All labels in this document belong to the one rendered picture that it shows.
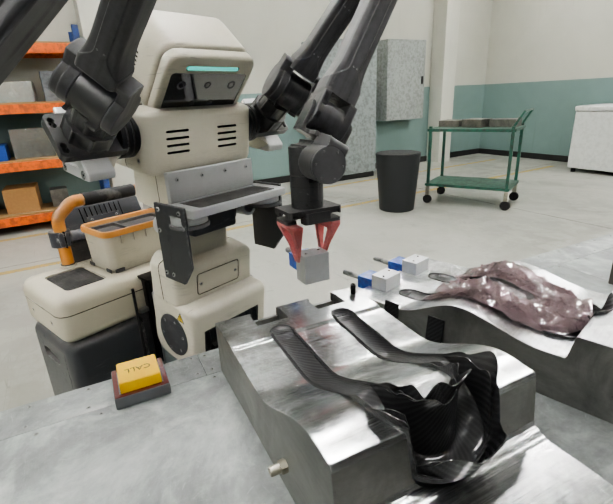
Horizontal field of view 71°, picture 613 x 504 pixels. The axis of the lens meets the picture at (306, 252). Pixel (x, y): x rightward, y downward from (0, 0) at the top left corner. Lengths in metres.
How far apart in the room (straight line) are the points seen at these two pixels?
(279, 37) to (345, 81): 5.91
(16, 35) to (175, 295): 0.66
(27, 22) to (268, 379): 0.44
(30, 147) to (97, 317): 4.31
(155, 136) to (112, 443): 0.52
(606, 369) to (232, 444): 0.50
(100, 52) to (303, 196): 0.35
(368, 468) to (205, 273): 0.66
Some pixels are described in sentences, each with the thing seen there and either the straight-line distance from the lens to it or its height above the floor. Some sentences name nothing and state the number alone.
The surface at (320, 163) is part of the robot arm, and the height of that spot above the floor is 1.13.
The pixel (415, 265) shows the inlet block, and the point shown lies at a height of 0.88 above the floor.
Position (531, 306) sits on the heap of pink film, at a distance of 0.76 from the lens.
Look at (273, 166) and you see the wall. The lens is 6.57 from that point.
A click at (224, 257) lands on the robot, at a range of 1.01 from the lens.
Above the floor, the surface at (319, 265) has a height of 0.94.
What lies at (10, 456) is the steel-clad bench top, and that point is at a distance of 0.73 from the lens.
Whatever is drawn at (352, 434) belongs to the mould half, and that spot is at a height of 0.93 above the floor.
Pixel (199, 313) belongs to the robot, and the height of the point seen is 0.79.
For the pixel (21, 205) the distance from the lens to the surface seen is 5.46.
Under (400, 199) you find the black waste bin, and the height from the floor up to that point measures 0.15.
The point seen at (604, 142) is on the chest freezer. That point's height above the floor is 0.45.
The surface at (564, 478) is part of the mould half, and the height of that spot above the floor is 0.86.
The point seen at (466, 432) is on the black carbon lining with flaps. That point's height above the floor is 0.88.
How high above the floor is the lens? 1.23
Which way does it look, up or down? 20 degrees down
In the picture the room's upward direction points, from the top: 3 degrees counter-clockwise
